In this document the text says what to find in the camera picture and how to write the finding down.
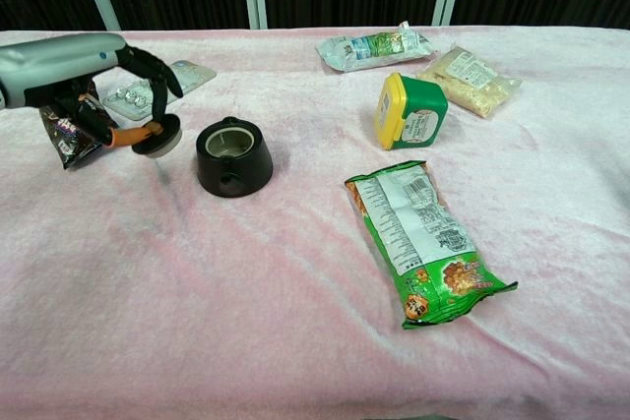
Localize clear blister pack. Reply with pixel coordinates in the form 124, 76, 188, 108
95, 59, 218, 122

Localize black cup base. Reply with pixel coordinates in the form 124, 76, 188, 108
194, 115, 275, 198

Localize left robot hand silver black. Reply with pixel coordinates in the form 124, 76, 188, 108
0, 31, 184, 149

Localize yellow green box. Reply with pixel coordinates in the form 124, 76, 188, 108
372, 72, 450, 152

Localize round black lid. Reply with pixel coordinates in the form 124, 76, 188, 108
131, 114, 183, 160

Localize pink plush table cloth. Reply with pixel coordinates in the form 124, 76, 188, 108
0, 25, 630, 420

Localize white green food packet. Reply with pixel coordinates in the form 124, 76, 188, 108
314, 20, 438, 75

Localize clear packet beige contents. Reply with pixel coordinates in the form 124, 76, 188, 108
416, 44, 524, 119

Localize dark brown snack packet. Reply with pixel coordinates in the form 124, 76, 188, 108
38, 81, 120, 171

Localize green snack bag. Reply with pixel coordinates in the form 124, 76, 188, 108
344, 159, 520, 331

